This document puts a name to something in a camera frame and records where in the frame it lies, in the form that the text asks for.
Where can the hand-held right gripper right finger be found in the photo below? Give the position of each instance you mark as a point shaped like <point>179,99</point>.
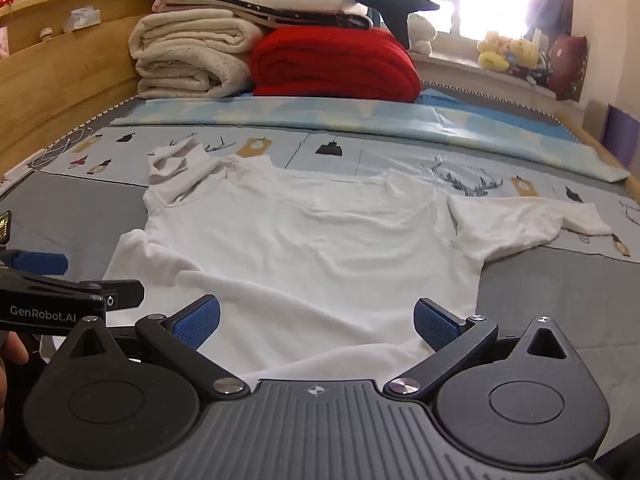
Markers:
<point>435,325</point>

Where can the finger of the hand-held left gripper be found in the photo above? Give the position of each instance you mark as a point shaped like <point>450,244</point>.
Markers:
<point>42,263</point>
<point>122,294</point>

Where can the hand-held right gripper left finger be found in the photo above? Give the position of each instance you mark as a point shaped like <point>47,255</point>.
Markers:
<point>200,317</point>

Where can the white t-shirt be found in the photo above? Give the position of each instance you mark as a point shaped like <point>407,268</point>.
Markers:
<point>310,250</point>

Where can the person's left hand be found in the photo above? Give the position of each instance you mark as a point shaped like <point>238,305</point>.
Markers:
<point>12,350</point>

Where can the grey printed bed sheet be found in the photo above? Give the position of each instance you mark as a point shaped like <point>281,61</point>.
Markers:
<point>65,210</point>

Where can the white charger plug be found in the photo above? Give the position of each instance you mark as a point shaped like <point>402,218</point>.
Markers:
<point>17,173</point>

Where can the wooden headboard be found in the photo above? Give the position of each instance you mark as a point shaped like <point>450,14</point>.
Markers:
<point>60,80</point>

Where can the small figurine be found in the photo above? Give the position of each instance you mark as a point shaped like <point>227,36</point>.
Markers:
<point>46,35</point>

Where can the light blue patterned blanket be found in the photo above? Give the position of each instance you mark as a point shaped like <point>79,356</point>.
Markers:
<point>325,115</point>

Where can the tissue packet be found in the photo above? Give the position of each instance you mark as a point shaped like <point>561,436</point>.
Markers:
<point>82,20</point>

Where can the cream folded blanket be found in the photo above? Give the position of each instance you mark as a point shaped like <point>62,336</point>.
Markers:
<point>190,45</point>

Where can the purple mat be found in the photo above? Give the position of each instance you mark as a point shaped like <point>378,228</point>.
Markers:
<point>622,132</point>

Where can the red folded blanket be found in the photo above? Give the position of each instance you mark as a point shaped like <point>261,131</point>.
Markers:
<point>330,65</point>

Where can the yellow and blue plush toy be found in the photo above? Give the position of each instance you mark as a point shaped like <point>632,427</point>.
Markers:
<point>522,52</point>

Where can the dark red cushion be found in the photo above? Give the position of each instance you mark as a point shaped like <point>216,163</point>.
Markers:
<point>569,65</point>

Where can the white plush toy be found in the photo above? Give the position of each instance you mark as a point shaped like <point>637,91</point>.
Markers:
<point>421,32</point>

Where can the dark blue shark plush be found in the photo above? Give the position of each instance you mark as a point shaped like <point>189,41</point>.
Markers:
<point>400,7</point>

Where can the white quilt with dark trim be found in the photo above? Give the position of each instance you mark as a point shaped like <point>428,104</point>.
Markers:
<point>280,2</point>

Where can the wooden bed rail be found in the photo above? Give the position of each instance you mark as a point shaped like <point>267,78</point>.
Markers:
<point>595,142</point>

